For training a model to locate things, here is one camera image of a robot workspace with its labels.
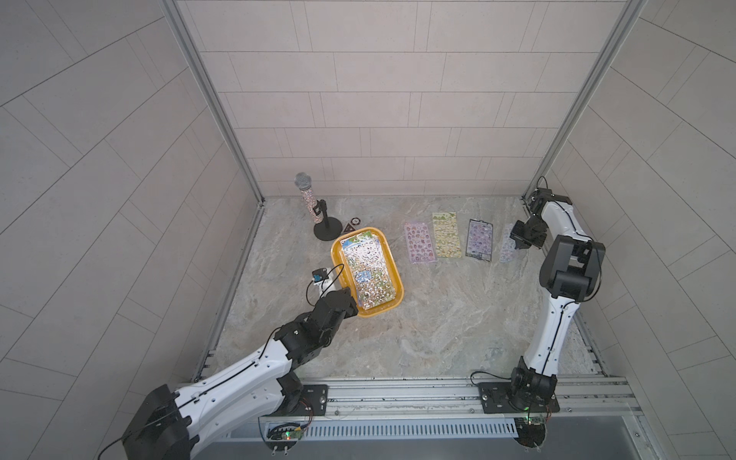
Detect light blue sticker sheet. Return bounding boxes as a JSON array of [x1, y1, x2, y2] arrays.
[[499, 223, 518, 263]]

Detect purple bonbon sticker sheet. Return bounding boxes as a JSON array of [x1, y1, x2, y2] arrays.
[[466, 218, 494, 262]]

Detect yellow storage box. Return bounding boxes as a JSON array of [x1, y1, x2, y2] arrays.
[[331, 227, 404, 318]]

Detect yellow-green sticker sheet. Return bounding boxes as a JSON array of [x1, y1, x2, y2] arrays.
[[432, 212, 463, 258]]

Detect pink sticker sheet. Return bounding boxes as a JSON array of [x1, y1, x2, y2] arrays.
[[404, 222, 436, 265]]

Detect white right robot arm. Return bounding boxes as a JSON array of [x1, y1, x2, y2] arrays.
[[508, 188, 606, 411]]

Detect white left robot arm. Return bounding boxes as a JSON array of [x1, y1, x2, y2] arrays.
[[121, 287, 358, 459]]

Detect panda sticker sheet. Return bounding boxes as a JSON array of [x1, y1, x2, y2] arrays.
[[340, 230, 397, 311]]

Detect black microphone stand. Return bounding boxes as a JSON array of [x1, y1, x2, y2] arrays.
[[312, 199, 343, 242]]

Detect left circuit board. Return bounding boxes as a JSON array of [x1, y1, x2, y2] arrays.
[[266, 424, 306, 443]]

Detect circuit board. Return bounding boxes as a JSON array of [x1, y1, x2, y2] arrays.
[[515, 414, 546, 434], [266, 424, 306, 443]]

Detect rhinestone microphone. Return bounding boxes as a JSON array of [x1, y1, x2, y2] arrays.
[[294, 172, 323, 224]]

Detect right circuit board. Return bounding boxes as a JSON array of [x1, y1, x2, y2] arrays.
[[515, 414, 546, 434]]

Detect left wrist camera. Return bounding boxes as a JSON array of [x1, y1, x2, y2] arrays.
[[312, 268, 330, 293]]

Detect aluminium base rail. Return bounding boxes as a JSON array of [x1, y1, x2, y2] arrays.
[[252, 376, 642, 421]]

